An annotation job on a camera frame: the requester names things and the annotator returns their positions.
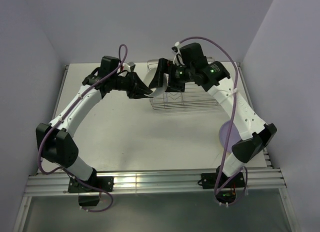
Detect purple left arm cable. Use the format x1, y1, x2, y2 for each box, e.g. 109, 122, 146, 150
36, 44, 114, 213

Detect aluminium table edge rail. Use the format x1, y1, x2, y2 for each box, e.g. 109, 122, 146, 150
23, 167, 286, 197

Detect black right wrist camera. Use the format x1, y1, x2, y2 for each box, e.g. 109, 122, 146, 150
179, 43, 208, 67

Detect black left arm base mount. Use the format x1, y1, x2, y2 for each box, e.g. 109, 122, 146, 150
67, 176, 114, 193

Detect purple plastic plate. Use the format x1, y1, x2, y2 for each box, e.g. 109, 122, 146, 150
218, 121, 242, 150

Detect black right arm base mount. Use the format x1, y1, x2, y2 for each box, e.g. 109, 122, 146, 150
197, 172, 246, 189

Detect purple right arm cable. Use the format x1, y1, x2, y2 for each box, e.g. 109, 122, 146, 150
172, 36, 249, 205

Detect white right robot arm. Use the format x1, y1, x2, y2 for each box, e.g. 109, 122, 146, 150
144, 58, 277, 187

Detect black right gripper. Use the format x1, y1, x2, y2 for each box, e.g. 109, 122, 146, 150
148, 58, 195, 92

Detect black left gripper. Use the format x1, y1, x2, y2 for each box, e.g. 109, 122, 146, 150
110, 71, 154, 100

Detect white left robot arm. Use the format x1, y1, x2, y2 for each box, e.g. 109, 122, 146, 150
35, 69, 152, 191

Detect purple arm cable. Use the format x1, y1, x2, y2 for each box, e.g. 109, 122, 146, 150
172, 36, 249, 205
36, 44, 114, 213

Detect white ceramic bowl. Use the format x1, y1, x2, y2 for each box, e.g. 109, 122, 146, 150
143, 68, 168, 98

